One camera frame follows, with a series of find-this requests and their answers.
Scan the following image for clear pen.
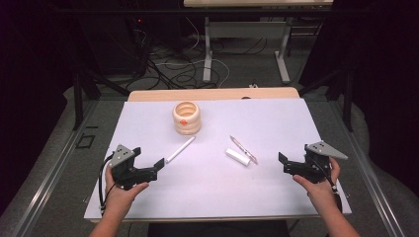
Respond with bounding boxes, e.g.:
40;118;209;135
229;134;259;165

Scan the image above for white desk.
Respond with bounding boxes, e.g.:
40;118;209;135
182;0;334;84

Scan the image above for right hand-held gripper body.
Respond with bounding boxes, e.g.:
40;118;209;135
302;140;349;185

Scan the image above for person's right hand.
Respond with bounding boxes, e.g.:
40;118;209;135
292;156;341;211

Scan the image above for beige tape roll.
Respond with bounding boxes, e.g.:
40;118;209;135
171;101;202;136

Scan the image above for black metal stand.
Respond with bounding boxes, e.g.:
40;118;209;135
297;63;354;132
72;63;131;131

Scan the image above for black floor cable bundle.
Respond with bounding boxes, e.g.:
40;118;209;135
131;33;228;91

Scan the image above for person's dark clothing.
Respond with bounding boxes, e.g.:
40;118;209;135
147;219;292;237

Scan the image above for black curtain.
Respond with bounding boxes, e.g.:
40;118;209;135
0;0;77;211
305;0;419;198

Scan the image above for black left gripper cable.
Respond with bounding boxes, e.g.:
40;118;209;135
97;153;117;212

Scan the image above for white floor cable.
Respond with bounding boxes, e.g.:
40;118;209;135
154;16;231;89

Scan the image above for white tube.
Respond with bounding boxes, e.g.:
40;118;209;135
225;147;251;168

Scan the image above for person's left hand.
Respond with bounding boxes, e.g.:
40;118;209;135
104;166;150;216

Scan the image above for white table mat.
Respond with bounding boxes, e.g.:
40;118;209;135
83;98;353;221

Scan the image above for black computer tower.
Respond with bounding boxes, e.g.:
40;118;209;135
126;16;150;75

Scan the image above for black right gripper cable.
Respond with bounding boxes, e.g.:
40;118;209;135
316;160;344;212

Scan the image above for white pen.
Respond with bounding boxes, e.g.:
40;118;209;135
165;135;197;164

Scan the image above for metal floor rail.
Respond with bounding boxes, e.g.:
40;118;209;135
13;100;100;237
329;100;408;237

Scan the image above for wooden table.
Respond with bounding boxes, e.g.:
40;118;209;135
88;87;322;223

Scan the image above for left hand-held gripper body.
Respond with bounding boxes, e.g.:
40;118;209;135
108;143;142;192

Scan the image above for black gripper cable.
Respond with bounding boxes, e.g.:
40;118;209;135
316;160;344;212
97;153;117;212

